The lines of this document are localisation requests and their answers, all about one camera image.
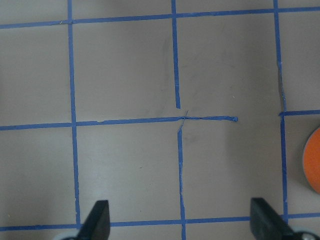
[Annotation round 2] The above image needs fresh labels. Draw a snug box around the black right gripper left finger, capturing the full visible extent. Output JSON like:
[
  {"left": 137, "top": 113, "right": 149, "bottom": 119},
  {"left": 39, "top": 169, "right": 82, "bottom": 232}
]
[{"left": 75, "top": 200, "right": 111, "bottom": 240}]

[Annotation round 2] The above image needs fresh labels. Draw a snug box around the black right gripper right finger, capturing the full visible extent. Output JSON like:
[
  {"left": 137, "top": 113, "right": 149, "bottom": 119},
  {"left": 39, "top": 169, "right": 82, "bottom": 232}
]
[{"left": 249, "top": 197, "right": 294, "bottom": 240}]

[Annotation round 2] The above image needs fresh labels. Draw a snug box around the orange eco bin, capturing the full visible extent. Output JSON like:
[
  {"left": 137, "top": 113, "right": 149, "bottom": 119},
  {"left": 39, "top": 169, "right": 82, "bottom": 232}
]
[{"left": 302, "top": 127, "right": 320, "bottom": 194}]

